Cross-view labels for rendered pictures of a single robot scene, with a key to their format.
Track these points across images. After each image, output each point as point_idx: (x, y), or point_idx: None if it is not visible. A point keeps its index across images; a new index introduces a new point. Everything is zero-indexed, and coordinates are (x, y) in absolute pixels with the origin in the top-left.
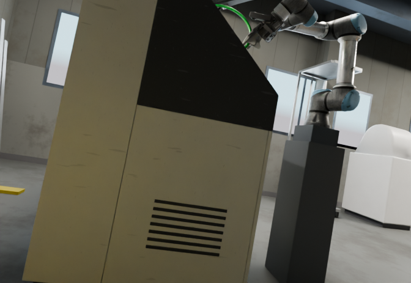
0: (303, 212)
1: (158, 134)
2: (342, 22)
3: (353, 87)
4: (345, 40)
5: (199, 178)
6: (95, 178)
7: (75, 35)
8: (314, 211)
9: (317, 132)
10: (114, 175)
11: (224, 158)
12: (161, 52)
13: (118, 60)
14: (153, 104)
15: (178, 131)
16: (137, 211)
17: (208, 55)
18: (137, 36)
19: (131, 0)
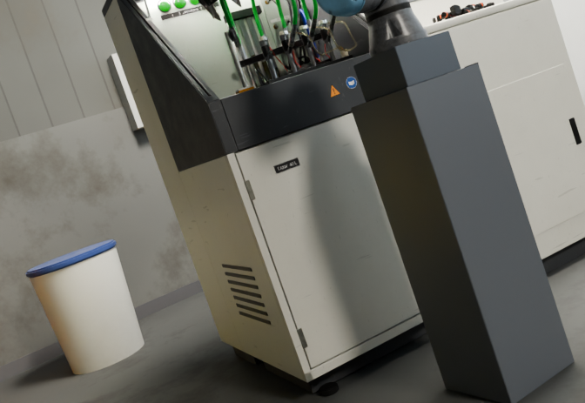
0: (404, 245)
1: (195, 197)
2: None
3: None
4: None
5: (225, 235)
6: (199, 250)
7: (144, 127)
8: (420, 241)
9: (365, 77)
10: (202, 245)
11: (224, 206)
12: (160, 110)
13: (158, 135)
14: (181, 167)
15: (198, 188)
16: (223, 278)
17: (170, 92)
18: (151, 105)
19: (135, 72)
